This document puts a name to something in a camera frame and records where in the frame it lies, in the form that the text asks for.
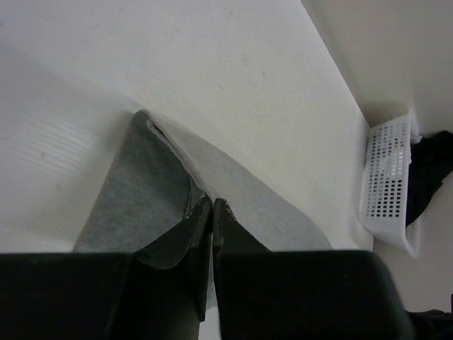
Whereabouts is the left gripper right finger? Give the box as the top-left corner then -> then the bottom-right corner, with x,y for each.
213,199 -> 414,339

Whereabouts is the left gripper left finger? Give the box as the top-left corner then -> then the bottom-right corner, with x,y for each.
1,197 -> 212,339

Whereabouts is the grey tank top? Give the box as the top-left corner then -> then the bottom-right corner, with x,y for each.
75,111 -> 329,253

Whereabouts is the black tank top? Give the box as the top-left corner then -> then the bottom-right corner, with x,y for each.
406,131 -> 452,226

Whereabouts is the white plastic laundry basket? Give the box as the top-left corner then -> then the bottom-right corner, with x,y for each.
359,109 -> 421,259

